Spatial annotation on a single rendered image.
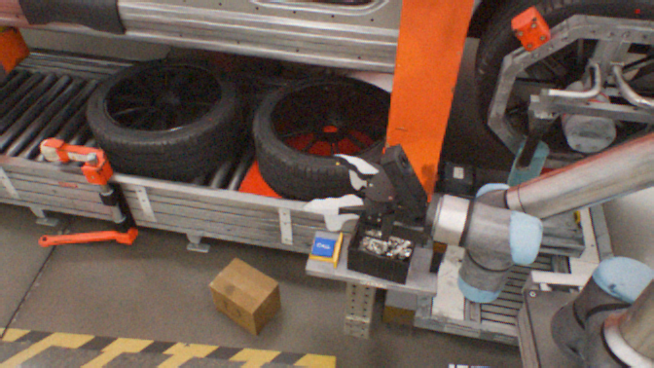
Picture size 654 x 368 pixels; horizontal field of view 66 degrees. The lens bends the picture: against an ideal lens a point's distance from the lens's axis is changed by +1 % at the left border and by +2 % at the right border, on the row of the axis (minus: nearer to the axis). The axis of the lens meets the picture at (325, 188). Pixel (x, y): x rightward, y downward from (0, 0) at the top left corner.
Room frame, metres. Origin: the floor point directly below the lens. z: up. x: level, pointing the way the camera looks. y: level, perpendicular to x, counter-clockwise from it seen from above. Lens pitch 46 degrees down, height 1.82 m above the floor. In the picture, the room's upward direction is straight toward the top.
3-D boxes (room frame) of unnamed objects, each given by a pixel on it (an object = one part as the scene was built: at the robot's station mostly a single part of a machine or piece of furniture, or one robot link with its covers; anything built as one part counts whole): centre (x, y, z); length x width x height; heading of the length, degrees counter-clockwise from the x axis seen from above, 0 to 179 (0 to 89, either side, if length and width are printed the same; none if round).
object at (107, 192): (1.40, 0.88, 0.30); 0.09 x 0.05 x 0.50; 78
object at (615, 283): (0.52, -0.56, 0.98); 0.13 x 0.12 x 0.14; 160
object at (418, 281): (0.99, -0.16, 0.44); 0.43 x 0.17 x 0.03; 78
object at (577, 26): (1.32, -0.82, 0.85); 0.54 x 0.07 x 0.54; 78
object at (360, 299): (1.00, -0.13, 0.21); 0.10 x 0.10 x 0.42; 78
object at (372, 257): (0.99, -0.18, 0.51); 0.20 x 0.14 x 0.13; 71
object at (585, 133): (1.25, -0.81, 0.85); 0.21 x 0.14 x 0.14; 168
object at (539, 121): (1.16, -0.62, 0.93); 0.09 x 0.05 x 0.05; 168
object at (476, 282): (0.51, -0.27, 1.11); 0.11 x 0.08 x 0.11; 160
